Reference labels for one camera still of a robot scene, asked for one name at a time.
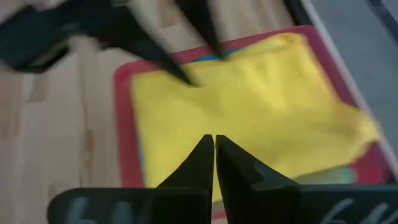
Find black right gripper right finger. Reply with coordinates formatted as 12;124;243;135
215;134;398;224

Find black aluminium table frame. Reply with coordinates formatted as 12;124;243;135
282;0;315;27

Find green microfiber towel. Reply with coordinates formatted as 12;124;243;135
294;166;358;185

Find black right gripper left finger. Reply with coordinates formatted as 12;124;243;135
46;134;215;224

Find blue microfiber towel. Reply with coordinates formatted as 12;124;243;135
193;49;241;63

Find yellow microfiber towel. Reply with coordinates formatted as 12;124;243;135
130;32;384;203

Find pink translucent plastic bin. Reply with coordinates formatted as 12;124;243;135
113;24;396;220

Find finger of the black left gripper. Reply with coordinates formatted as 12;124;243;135
101;17;197;87
177;0;224;59

